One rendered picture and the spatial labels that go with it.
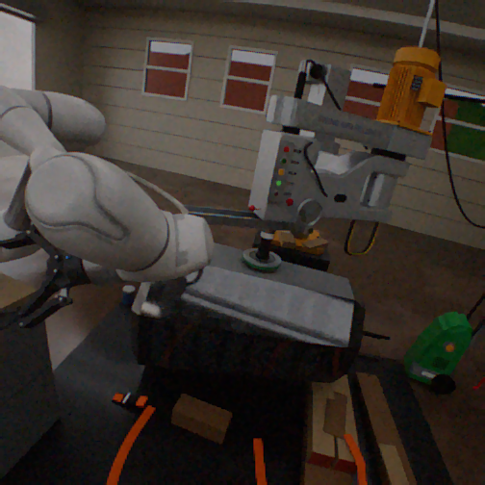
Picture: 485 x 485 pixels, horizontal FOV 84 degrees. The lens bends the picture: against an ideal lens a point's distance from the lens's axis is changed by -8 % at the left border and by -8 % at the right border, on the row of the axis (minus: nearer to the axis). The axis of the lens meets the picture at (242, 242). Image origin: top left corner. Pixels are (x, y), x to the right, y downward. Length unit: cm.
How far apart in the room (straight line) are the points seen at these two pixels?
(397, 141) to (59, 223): 164
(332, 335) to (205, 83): 729
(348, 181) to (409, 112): 49
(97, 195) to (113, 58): 934
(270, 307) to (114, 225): 125
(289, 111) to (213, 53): 688
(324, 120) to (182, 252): 114
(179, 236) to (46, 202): 20
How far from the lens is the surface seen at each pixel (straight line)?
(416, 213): 796
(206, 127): 803
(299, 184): 146
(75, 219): 30
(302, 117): 141
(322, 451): 171
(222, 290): 152
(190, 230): 44
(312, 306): 154
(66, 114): 91
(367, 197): 184
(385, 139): 172
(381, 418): 218
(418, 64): 187
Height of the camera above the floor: 154
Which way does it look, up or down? 22 degrees down
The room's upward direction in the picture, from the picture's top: 11 degrees clockwise
